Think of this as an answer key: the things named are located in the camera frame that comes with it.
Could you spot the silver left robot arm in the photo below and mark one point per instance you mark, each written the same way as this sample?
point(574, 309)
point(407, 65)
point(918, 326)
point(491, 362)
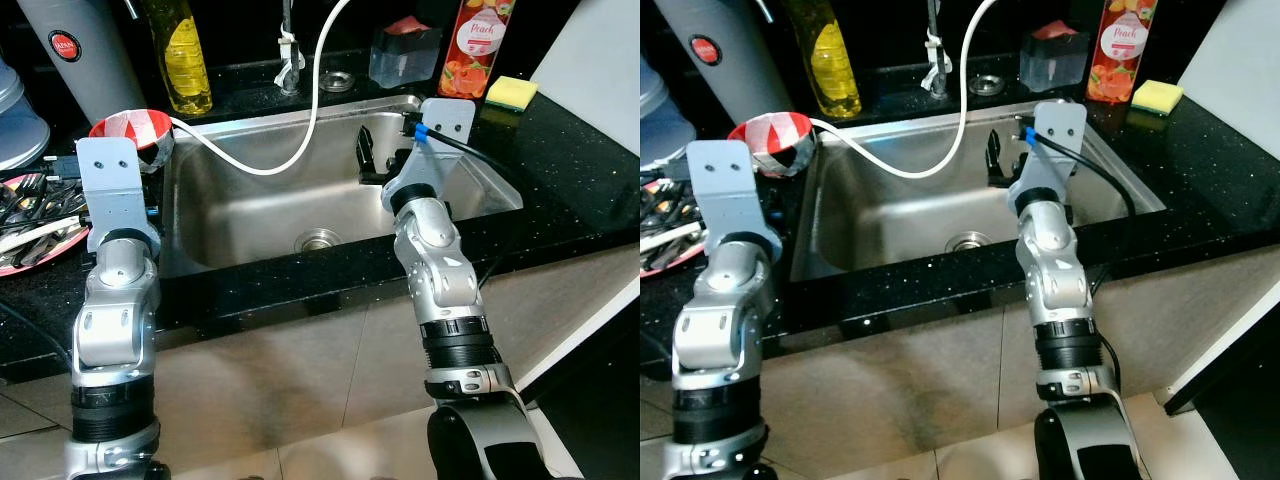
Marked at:
point(720, 320)
point(115, 320)

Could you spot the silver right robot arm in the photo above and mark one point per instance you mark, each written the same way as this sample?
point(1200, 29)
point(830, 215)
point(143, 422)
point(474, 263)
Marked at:
point(1060, 270)
point(445, 270)

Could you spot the metal sink drain strainer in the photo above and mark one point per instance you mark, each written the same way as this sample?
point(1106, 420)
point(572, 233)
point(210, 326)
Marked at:
point(318, 239)
point(968, 242)

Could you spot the round metal countertop hole cover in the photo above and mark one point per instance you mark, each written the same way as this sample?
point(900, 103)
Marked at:
point(986, 84)
point(337, 81)

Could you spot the red and white bowl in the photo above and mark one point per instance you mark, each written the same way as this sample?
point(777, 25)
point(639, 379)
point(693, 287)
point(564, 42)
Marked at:
point(770, 135)
point(130, 128)

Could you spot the clear plastic soap dispenser box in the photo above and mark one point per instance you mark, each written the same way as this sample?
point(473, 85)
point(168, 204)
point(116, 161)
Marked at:
point(405, 60)
point(1053, 62)

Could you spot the stainless steel sink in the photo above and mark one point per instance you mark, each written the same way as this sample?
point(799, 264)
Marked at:
point(900, 215)
point(260, 210)

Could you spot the metal sink faucet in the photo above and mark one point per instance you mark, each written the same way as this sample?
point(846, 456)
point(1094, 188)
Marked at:
point(936, 58)
point(290, 55)

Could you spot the pink plate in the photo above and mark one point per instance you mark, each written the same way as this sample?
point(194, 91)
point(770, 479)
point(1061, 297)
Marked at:
point(30, 263)
point(665, 265)

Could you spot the red sponge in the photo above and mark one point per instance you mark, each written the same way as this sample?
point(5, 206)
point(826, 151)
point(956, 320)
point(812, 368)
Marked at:
point(407, 25)
point(1055, 28)

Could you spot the orange peach soap bottle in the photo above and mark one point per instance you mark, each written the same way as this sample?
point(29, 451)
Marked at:
point(1122, 55)
point(475, 55)

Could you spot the yellow green sponge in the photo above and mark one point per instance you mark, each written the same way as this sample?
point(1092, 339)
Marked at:
point(1158, 96)
point(512, 92)

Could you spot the blue water jug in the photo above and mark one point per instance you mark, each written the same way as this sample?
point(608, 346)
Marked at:
point(662, 125)
point(20, 125)

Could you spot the yellow dish soap bottle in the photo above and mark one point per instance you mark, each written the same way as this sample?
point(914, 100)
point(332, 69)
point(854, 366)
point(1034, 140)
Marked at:
point(185, 65)
point(832, 70)

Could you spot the white cabinet panel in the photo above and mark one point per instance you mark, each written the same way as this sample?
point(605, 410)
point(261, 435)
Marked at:
point(1235, 75)
point(590, 70)

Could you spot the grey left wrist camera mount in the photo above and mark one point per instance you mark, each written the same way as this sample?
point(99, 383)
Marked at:
point(730, 190)
point(112, 185)

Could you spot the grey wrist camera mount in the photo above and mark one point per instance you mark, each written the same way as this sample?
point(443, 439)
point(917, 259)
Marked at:
point(440, 130)
point(112, 185)
point(1055, 135)
point(730, 190)

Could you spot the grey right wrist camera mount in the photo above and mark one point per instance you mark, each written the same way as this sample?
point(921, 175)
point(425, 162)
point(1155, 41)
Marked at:
point(1055, 135)
point(440, 130)

